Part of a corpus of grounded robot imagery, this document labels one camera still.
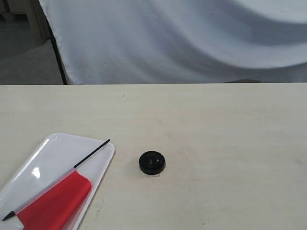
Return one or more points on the red flag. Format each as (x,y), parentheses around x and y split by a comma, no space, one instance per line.
(51,208)

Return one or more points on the black round flag base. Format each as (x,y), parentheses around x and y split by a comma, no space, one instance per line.
(152,162)

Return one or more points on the white backdrop cloth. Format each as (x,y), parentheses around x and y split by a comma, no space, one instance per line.
(180,41)

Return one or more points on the black backdrop stand pole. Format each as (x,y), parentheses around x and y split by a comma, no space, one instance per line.
(57,55)

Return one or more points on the white rectangular plastic tray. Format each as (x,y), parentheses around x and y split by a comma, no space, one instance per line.
(55,156)

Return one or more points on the wooden furniture in background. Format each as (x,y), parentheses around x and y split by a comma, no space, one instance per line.
(10,9)

